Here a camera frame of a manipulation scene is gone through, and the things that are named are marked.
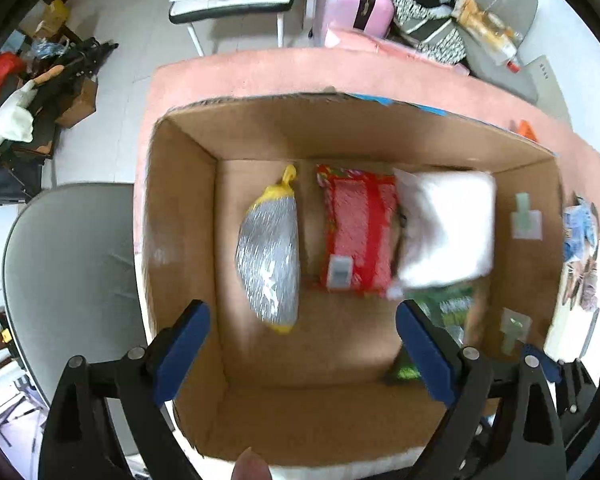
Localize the silver and yellow bag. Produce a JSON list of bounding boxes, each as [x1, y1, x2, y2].
[[234, 164, 301, 335]]

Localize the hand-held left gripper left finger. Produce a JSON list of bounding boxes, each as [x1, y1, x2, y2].
[[39, 300, 212, 480]]

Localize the clear bag of bread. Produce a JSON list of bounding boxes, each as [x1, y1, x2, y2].
[[451, 0, 525, 72]]

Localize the person's left hand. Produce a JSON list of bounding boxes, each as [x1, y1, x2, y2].
[[231, 447, 274, 480]]

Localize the white cloth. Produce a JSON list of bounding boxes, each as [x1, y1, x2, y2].
[[0, 80, 37, 167]]

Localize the green packet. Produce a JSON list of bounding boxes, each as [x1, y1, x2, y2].
[[384, 284, 477, 387]]

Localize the black tripod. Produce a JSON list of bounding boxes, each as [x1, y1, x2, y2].
[[29, 37, 120, 113]]

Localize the red patterned packet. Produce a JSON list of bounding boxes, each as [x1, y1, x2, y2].
[[315, 163, 405, 298]]

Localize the white soft pack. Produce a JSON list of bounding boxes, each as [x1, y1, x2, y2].
[[387, 168, 497, 302]]

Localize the small brown cardboard box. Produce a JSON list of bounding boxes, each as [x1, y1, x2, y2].
[[54, 76, 99, 129]]

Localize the black and white patterned bag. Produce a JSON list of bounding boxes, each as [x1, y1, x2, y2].
[[387, 0, 470, 66]]

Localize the blue patterned packet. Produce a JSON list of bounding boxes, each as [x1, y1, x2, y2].
[[561, 196, 600, 312]]

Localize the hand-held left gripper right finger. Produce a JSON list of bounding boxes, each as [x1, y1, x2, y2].
[[396, 299, 567, 480]]

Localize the pink suitcase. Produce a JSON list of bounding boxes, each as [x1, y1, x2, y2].
[[312, 0, 395, 47]]

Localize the pink blanket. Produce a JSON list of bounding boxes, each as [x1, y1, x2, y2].
[[134, 29, 600, 241]]

